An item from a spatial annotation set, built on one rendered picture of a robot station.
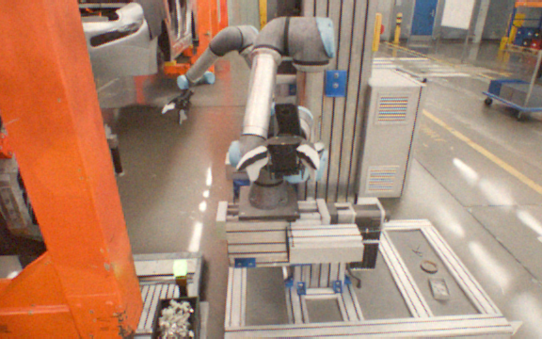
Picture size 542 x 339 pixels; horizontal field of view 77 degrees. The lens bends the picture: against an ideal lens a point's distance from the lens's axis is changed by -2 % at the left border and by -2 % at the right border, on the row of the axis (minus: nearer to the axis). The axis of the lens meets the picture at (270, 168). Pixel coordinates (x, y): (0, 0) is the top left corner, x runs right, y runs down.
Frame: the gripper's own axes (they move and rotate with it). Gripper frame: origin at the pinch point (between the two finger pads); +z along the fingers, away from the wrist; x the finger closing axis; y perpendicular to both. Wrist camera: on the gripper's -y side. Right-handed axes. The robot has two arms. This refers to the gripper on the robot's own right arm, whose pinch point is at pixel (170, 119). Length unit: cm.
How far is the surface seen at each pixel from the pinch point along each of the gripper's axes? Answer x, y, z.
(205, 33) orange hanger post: 149, -190, -172
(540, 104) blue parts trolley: 384, 202, -261
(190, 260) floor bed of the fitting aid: 38, 26, 73
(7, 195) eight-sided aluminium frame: -72, 25, 63
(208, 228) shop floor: 71, 4, 53
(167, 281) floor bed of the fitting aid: 25, 27, 86
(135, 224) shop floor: 49, -44, 71
